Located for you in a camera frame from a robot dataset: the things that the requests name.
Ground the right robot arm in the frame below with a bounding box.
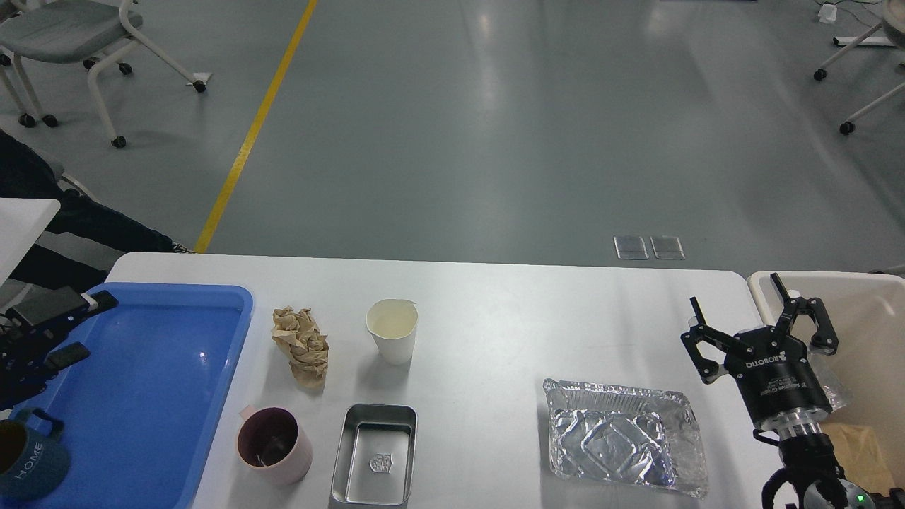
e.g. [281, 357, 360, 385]
[682, 273, 903, 508]

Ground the pink mug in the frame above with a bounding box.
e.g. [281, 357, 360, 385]
[235, 406, 313, 486]

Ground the chair base right background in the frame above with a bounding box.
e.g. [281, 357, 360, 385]
[814, 0, 905, 136]

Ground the white paper cup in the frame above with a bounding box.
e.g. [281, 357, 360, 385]
[366, 299, 419, 365]

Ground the aluminium foil tray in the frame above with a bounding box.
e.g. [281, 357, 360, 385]
[542, 379, 710, 499]

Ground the white power adapter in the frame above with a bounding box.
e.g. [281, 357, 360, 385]
[817, 2, 838, 25]

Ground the floor socket plate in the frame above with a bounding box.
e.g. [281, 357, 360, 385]
[613, 235, 650, 261]
[650, 235, 686, 260]

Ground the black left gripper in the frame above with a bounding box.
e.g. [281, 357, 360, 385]
[1, 287, 119, 410]

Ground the dark blue HOME mug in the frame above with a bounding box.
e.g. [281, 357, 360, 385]
[1, 408, 71, 501]

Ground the stainless steel rectangular container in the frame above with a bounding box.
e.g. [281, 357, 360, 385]
[330, 403, 417, 508]

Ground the white side table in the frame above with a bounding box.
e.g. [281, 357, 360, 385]
[1, 197, 59, 281]

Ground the beige plastic bin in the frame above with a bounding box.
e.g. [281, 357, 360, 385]
[749, 271, 903, 473]

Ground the crumpled brown paper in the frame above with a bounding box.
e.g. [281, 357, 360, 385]
[271, 307, 329, 390]

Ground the brown paper in bin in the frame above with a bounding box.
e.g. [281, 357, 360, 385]
[823, 423, 904, 495]

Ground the blue plastic tray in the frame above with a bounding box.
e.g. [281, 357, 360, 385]
[2, 281, 253, 508]

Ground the left floor socket plate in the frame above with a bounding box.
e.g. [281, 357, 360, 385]
[613, 235, 650, 261]

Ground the right floor socket plate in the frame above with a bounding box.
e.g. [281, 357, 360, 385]
[650, 235, 686, 260]

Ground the grey office chair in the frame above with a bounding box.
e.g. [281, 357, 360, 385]
[1, 1, 206, 148]

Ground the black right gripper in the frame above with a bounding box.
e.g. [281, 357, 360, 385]
[681, 273, 839, 431]

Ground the person in white sweater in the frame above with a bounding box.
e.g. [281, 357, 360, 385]
[1, 132, 190, 293]

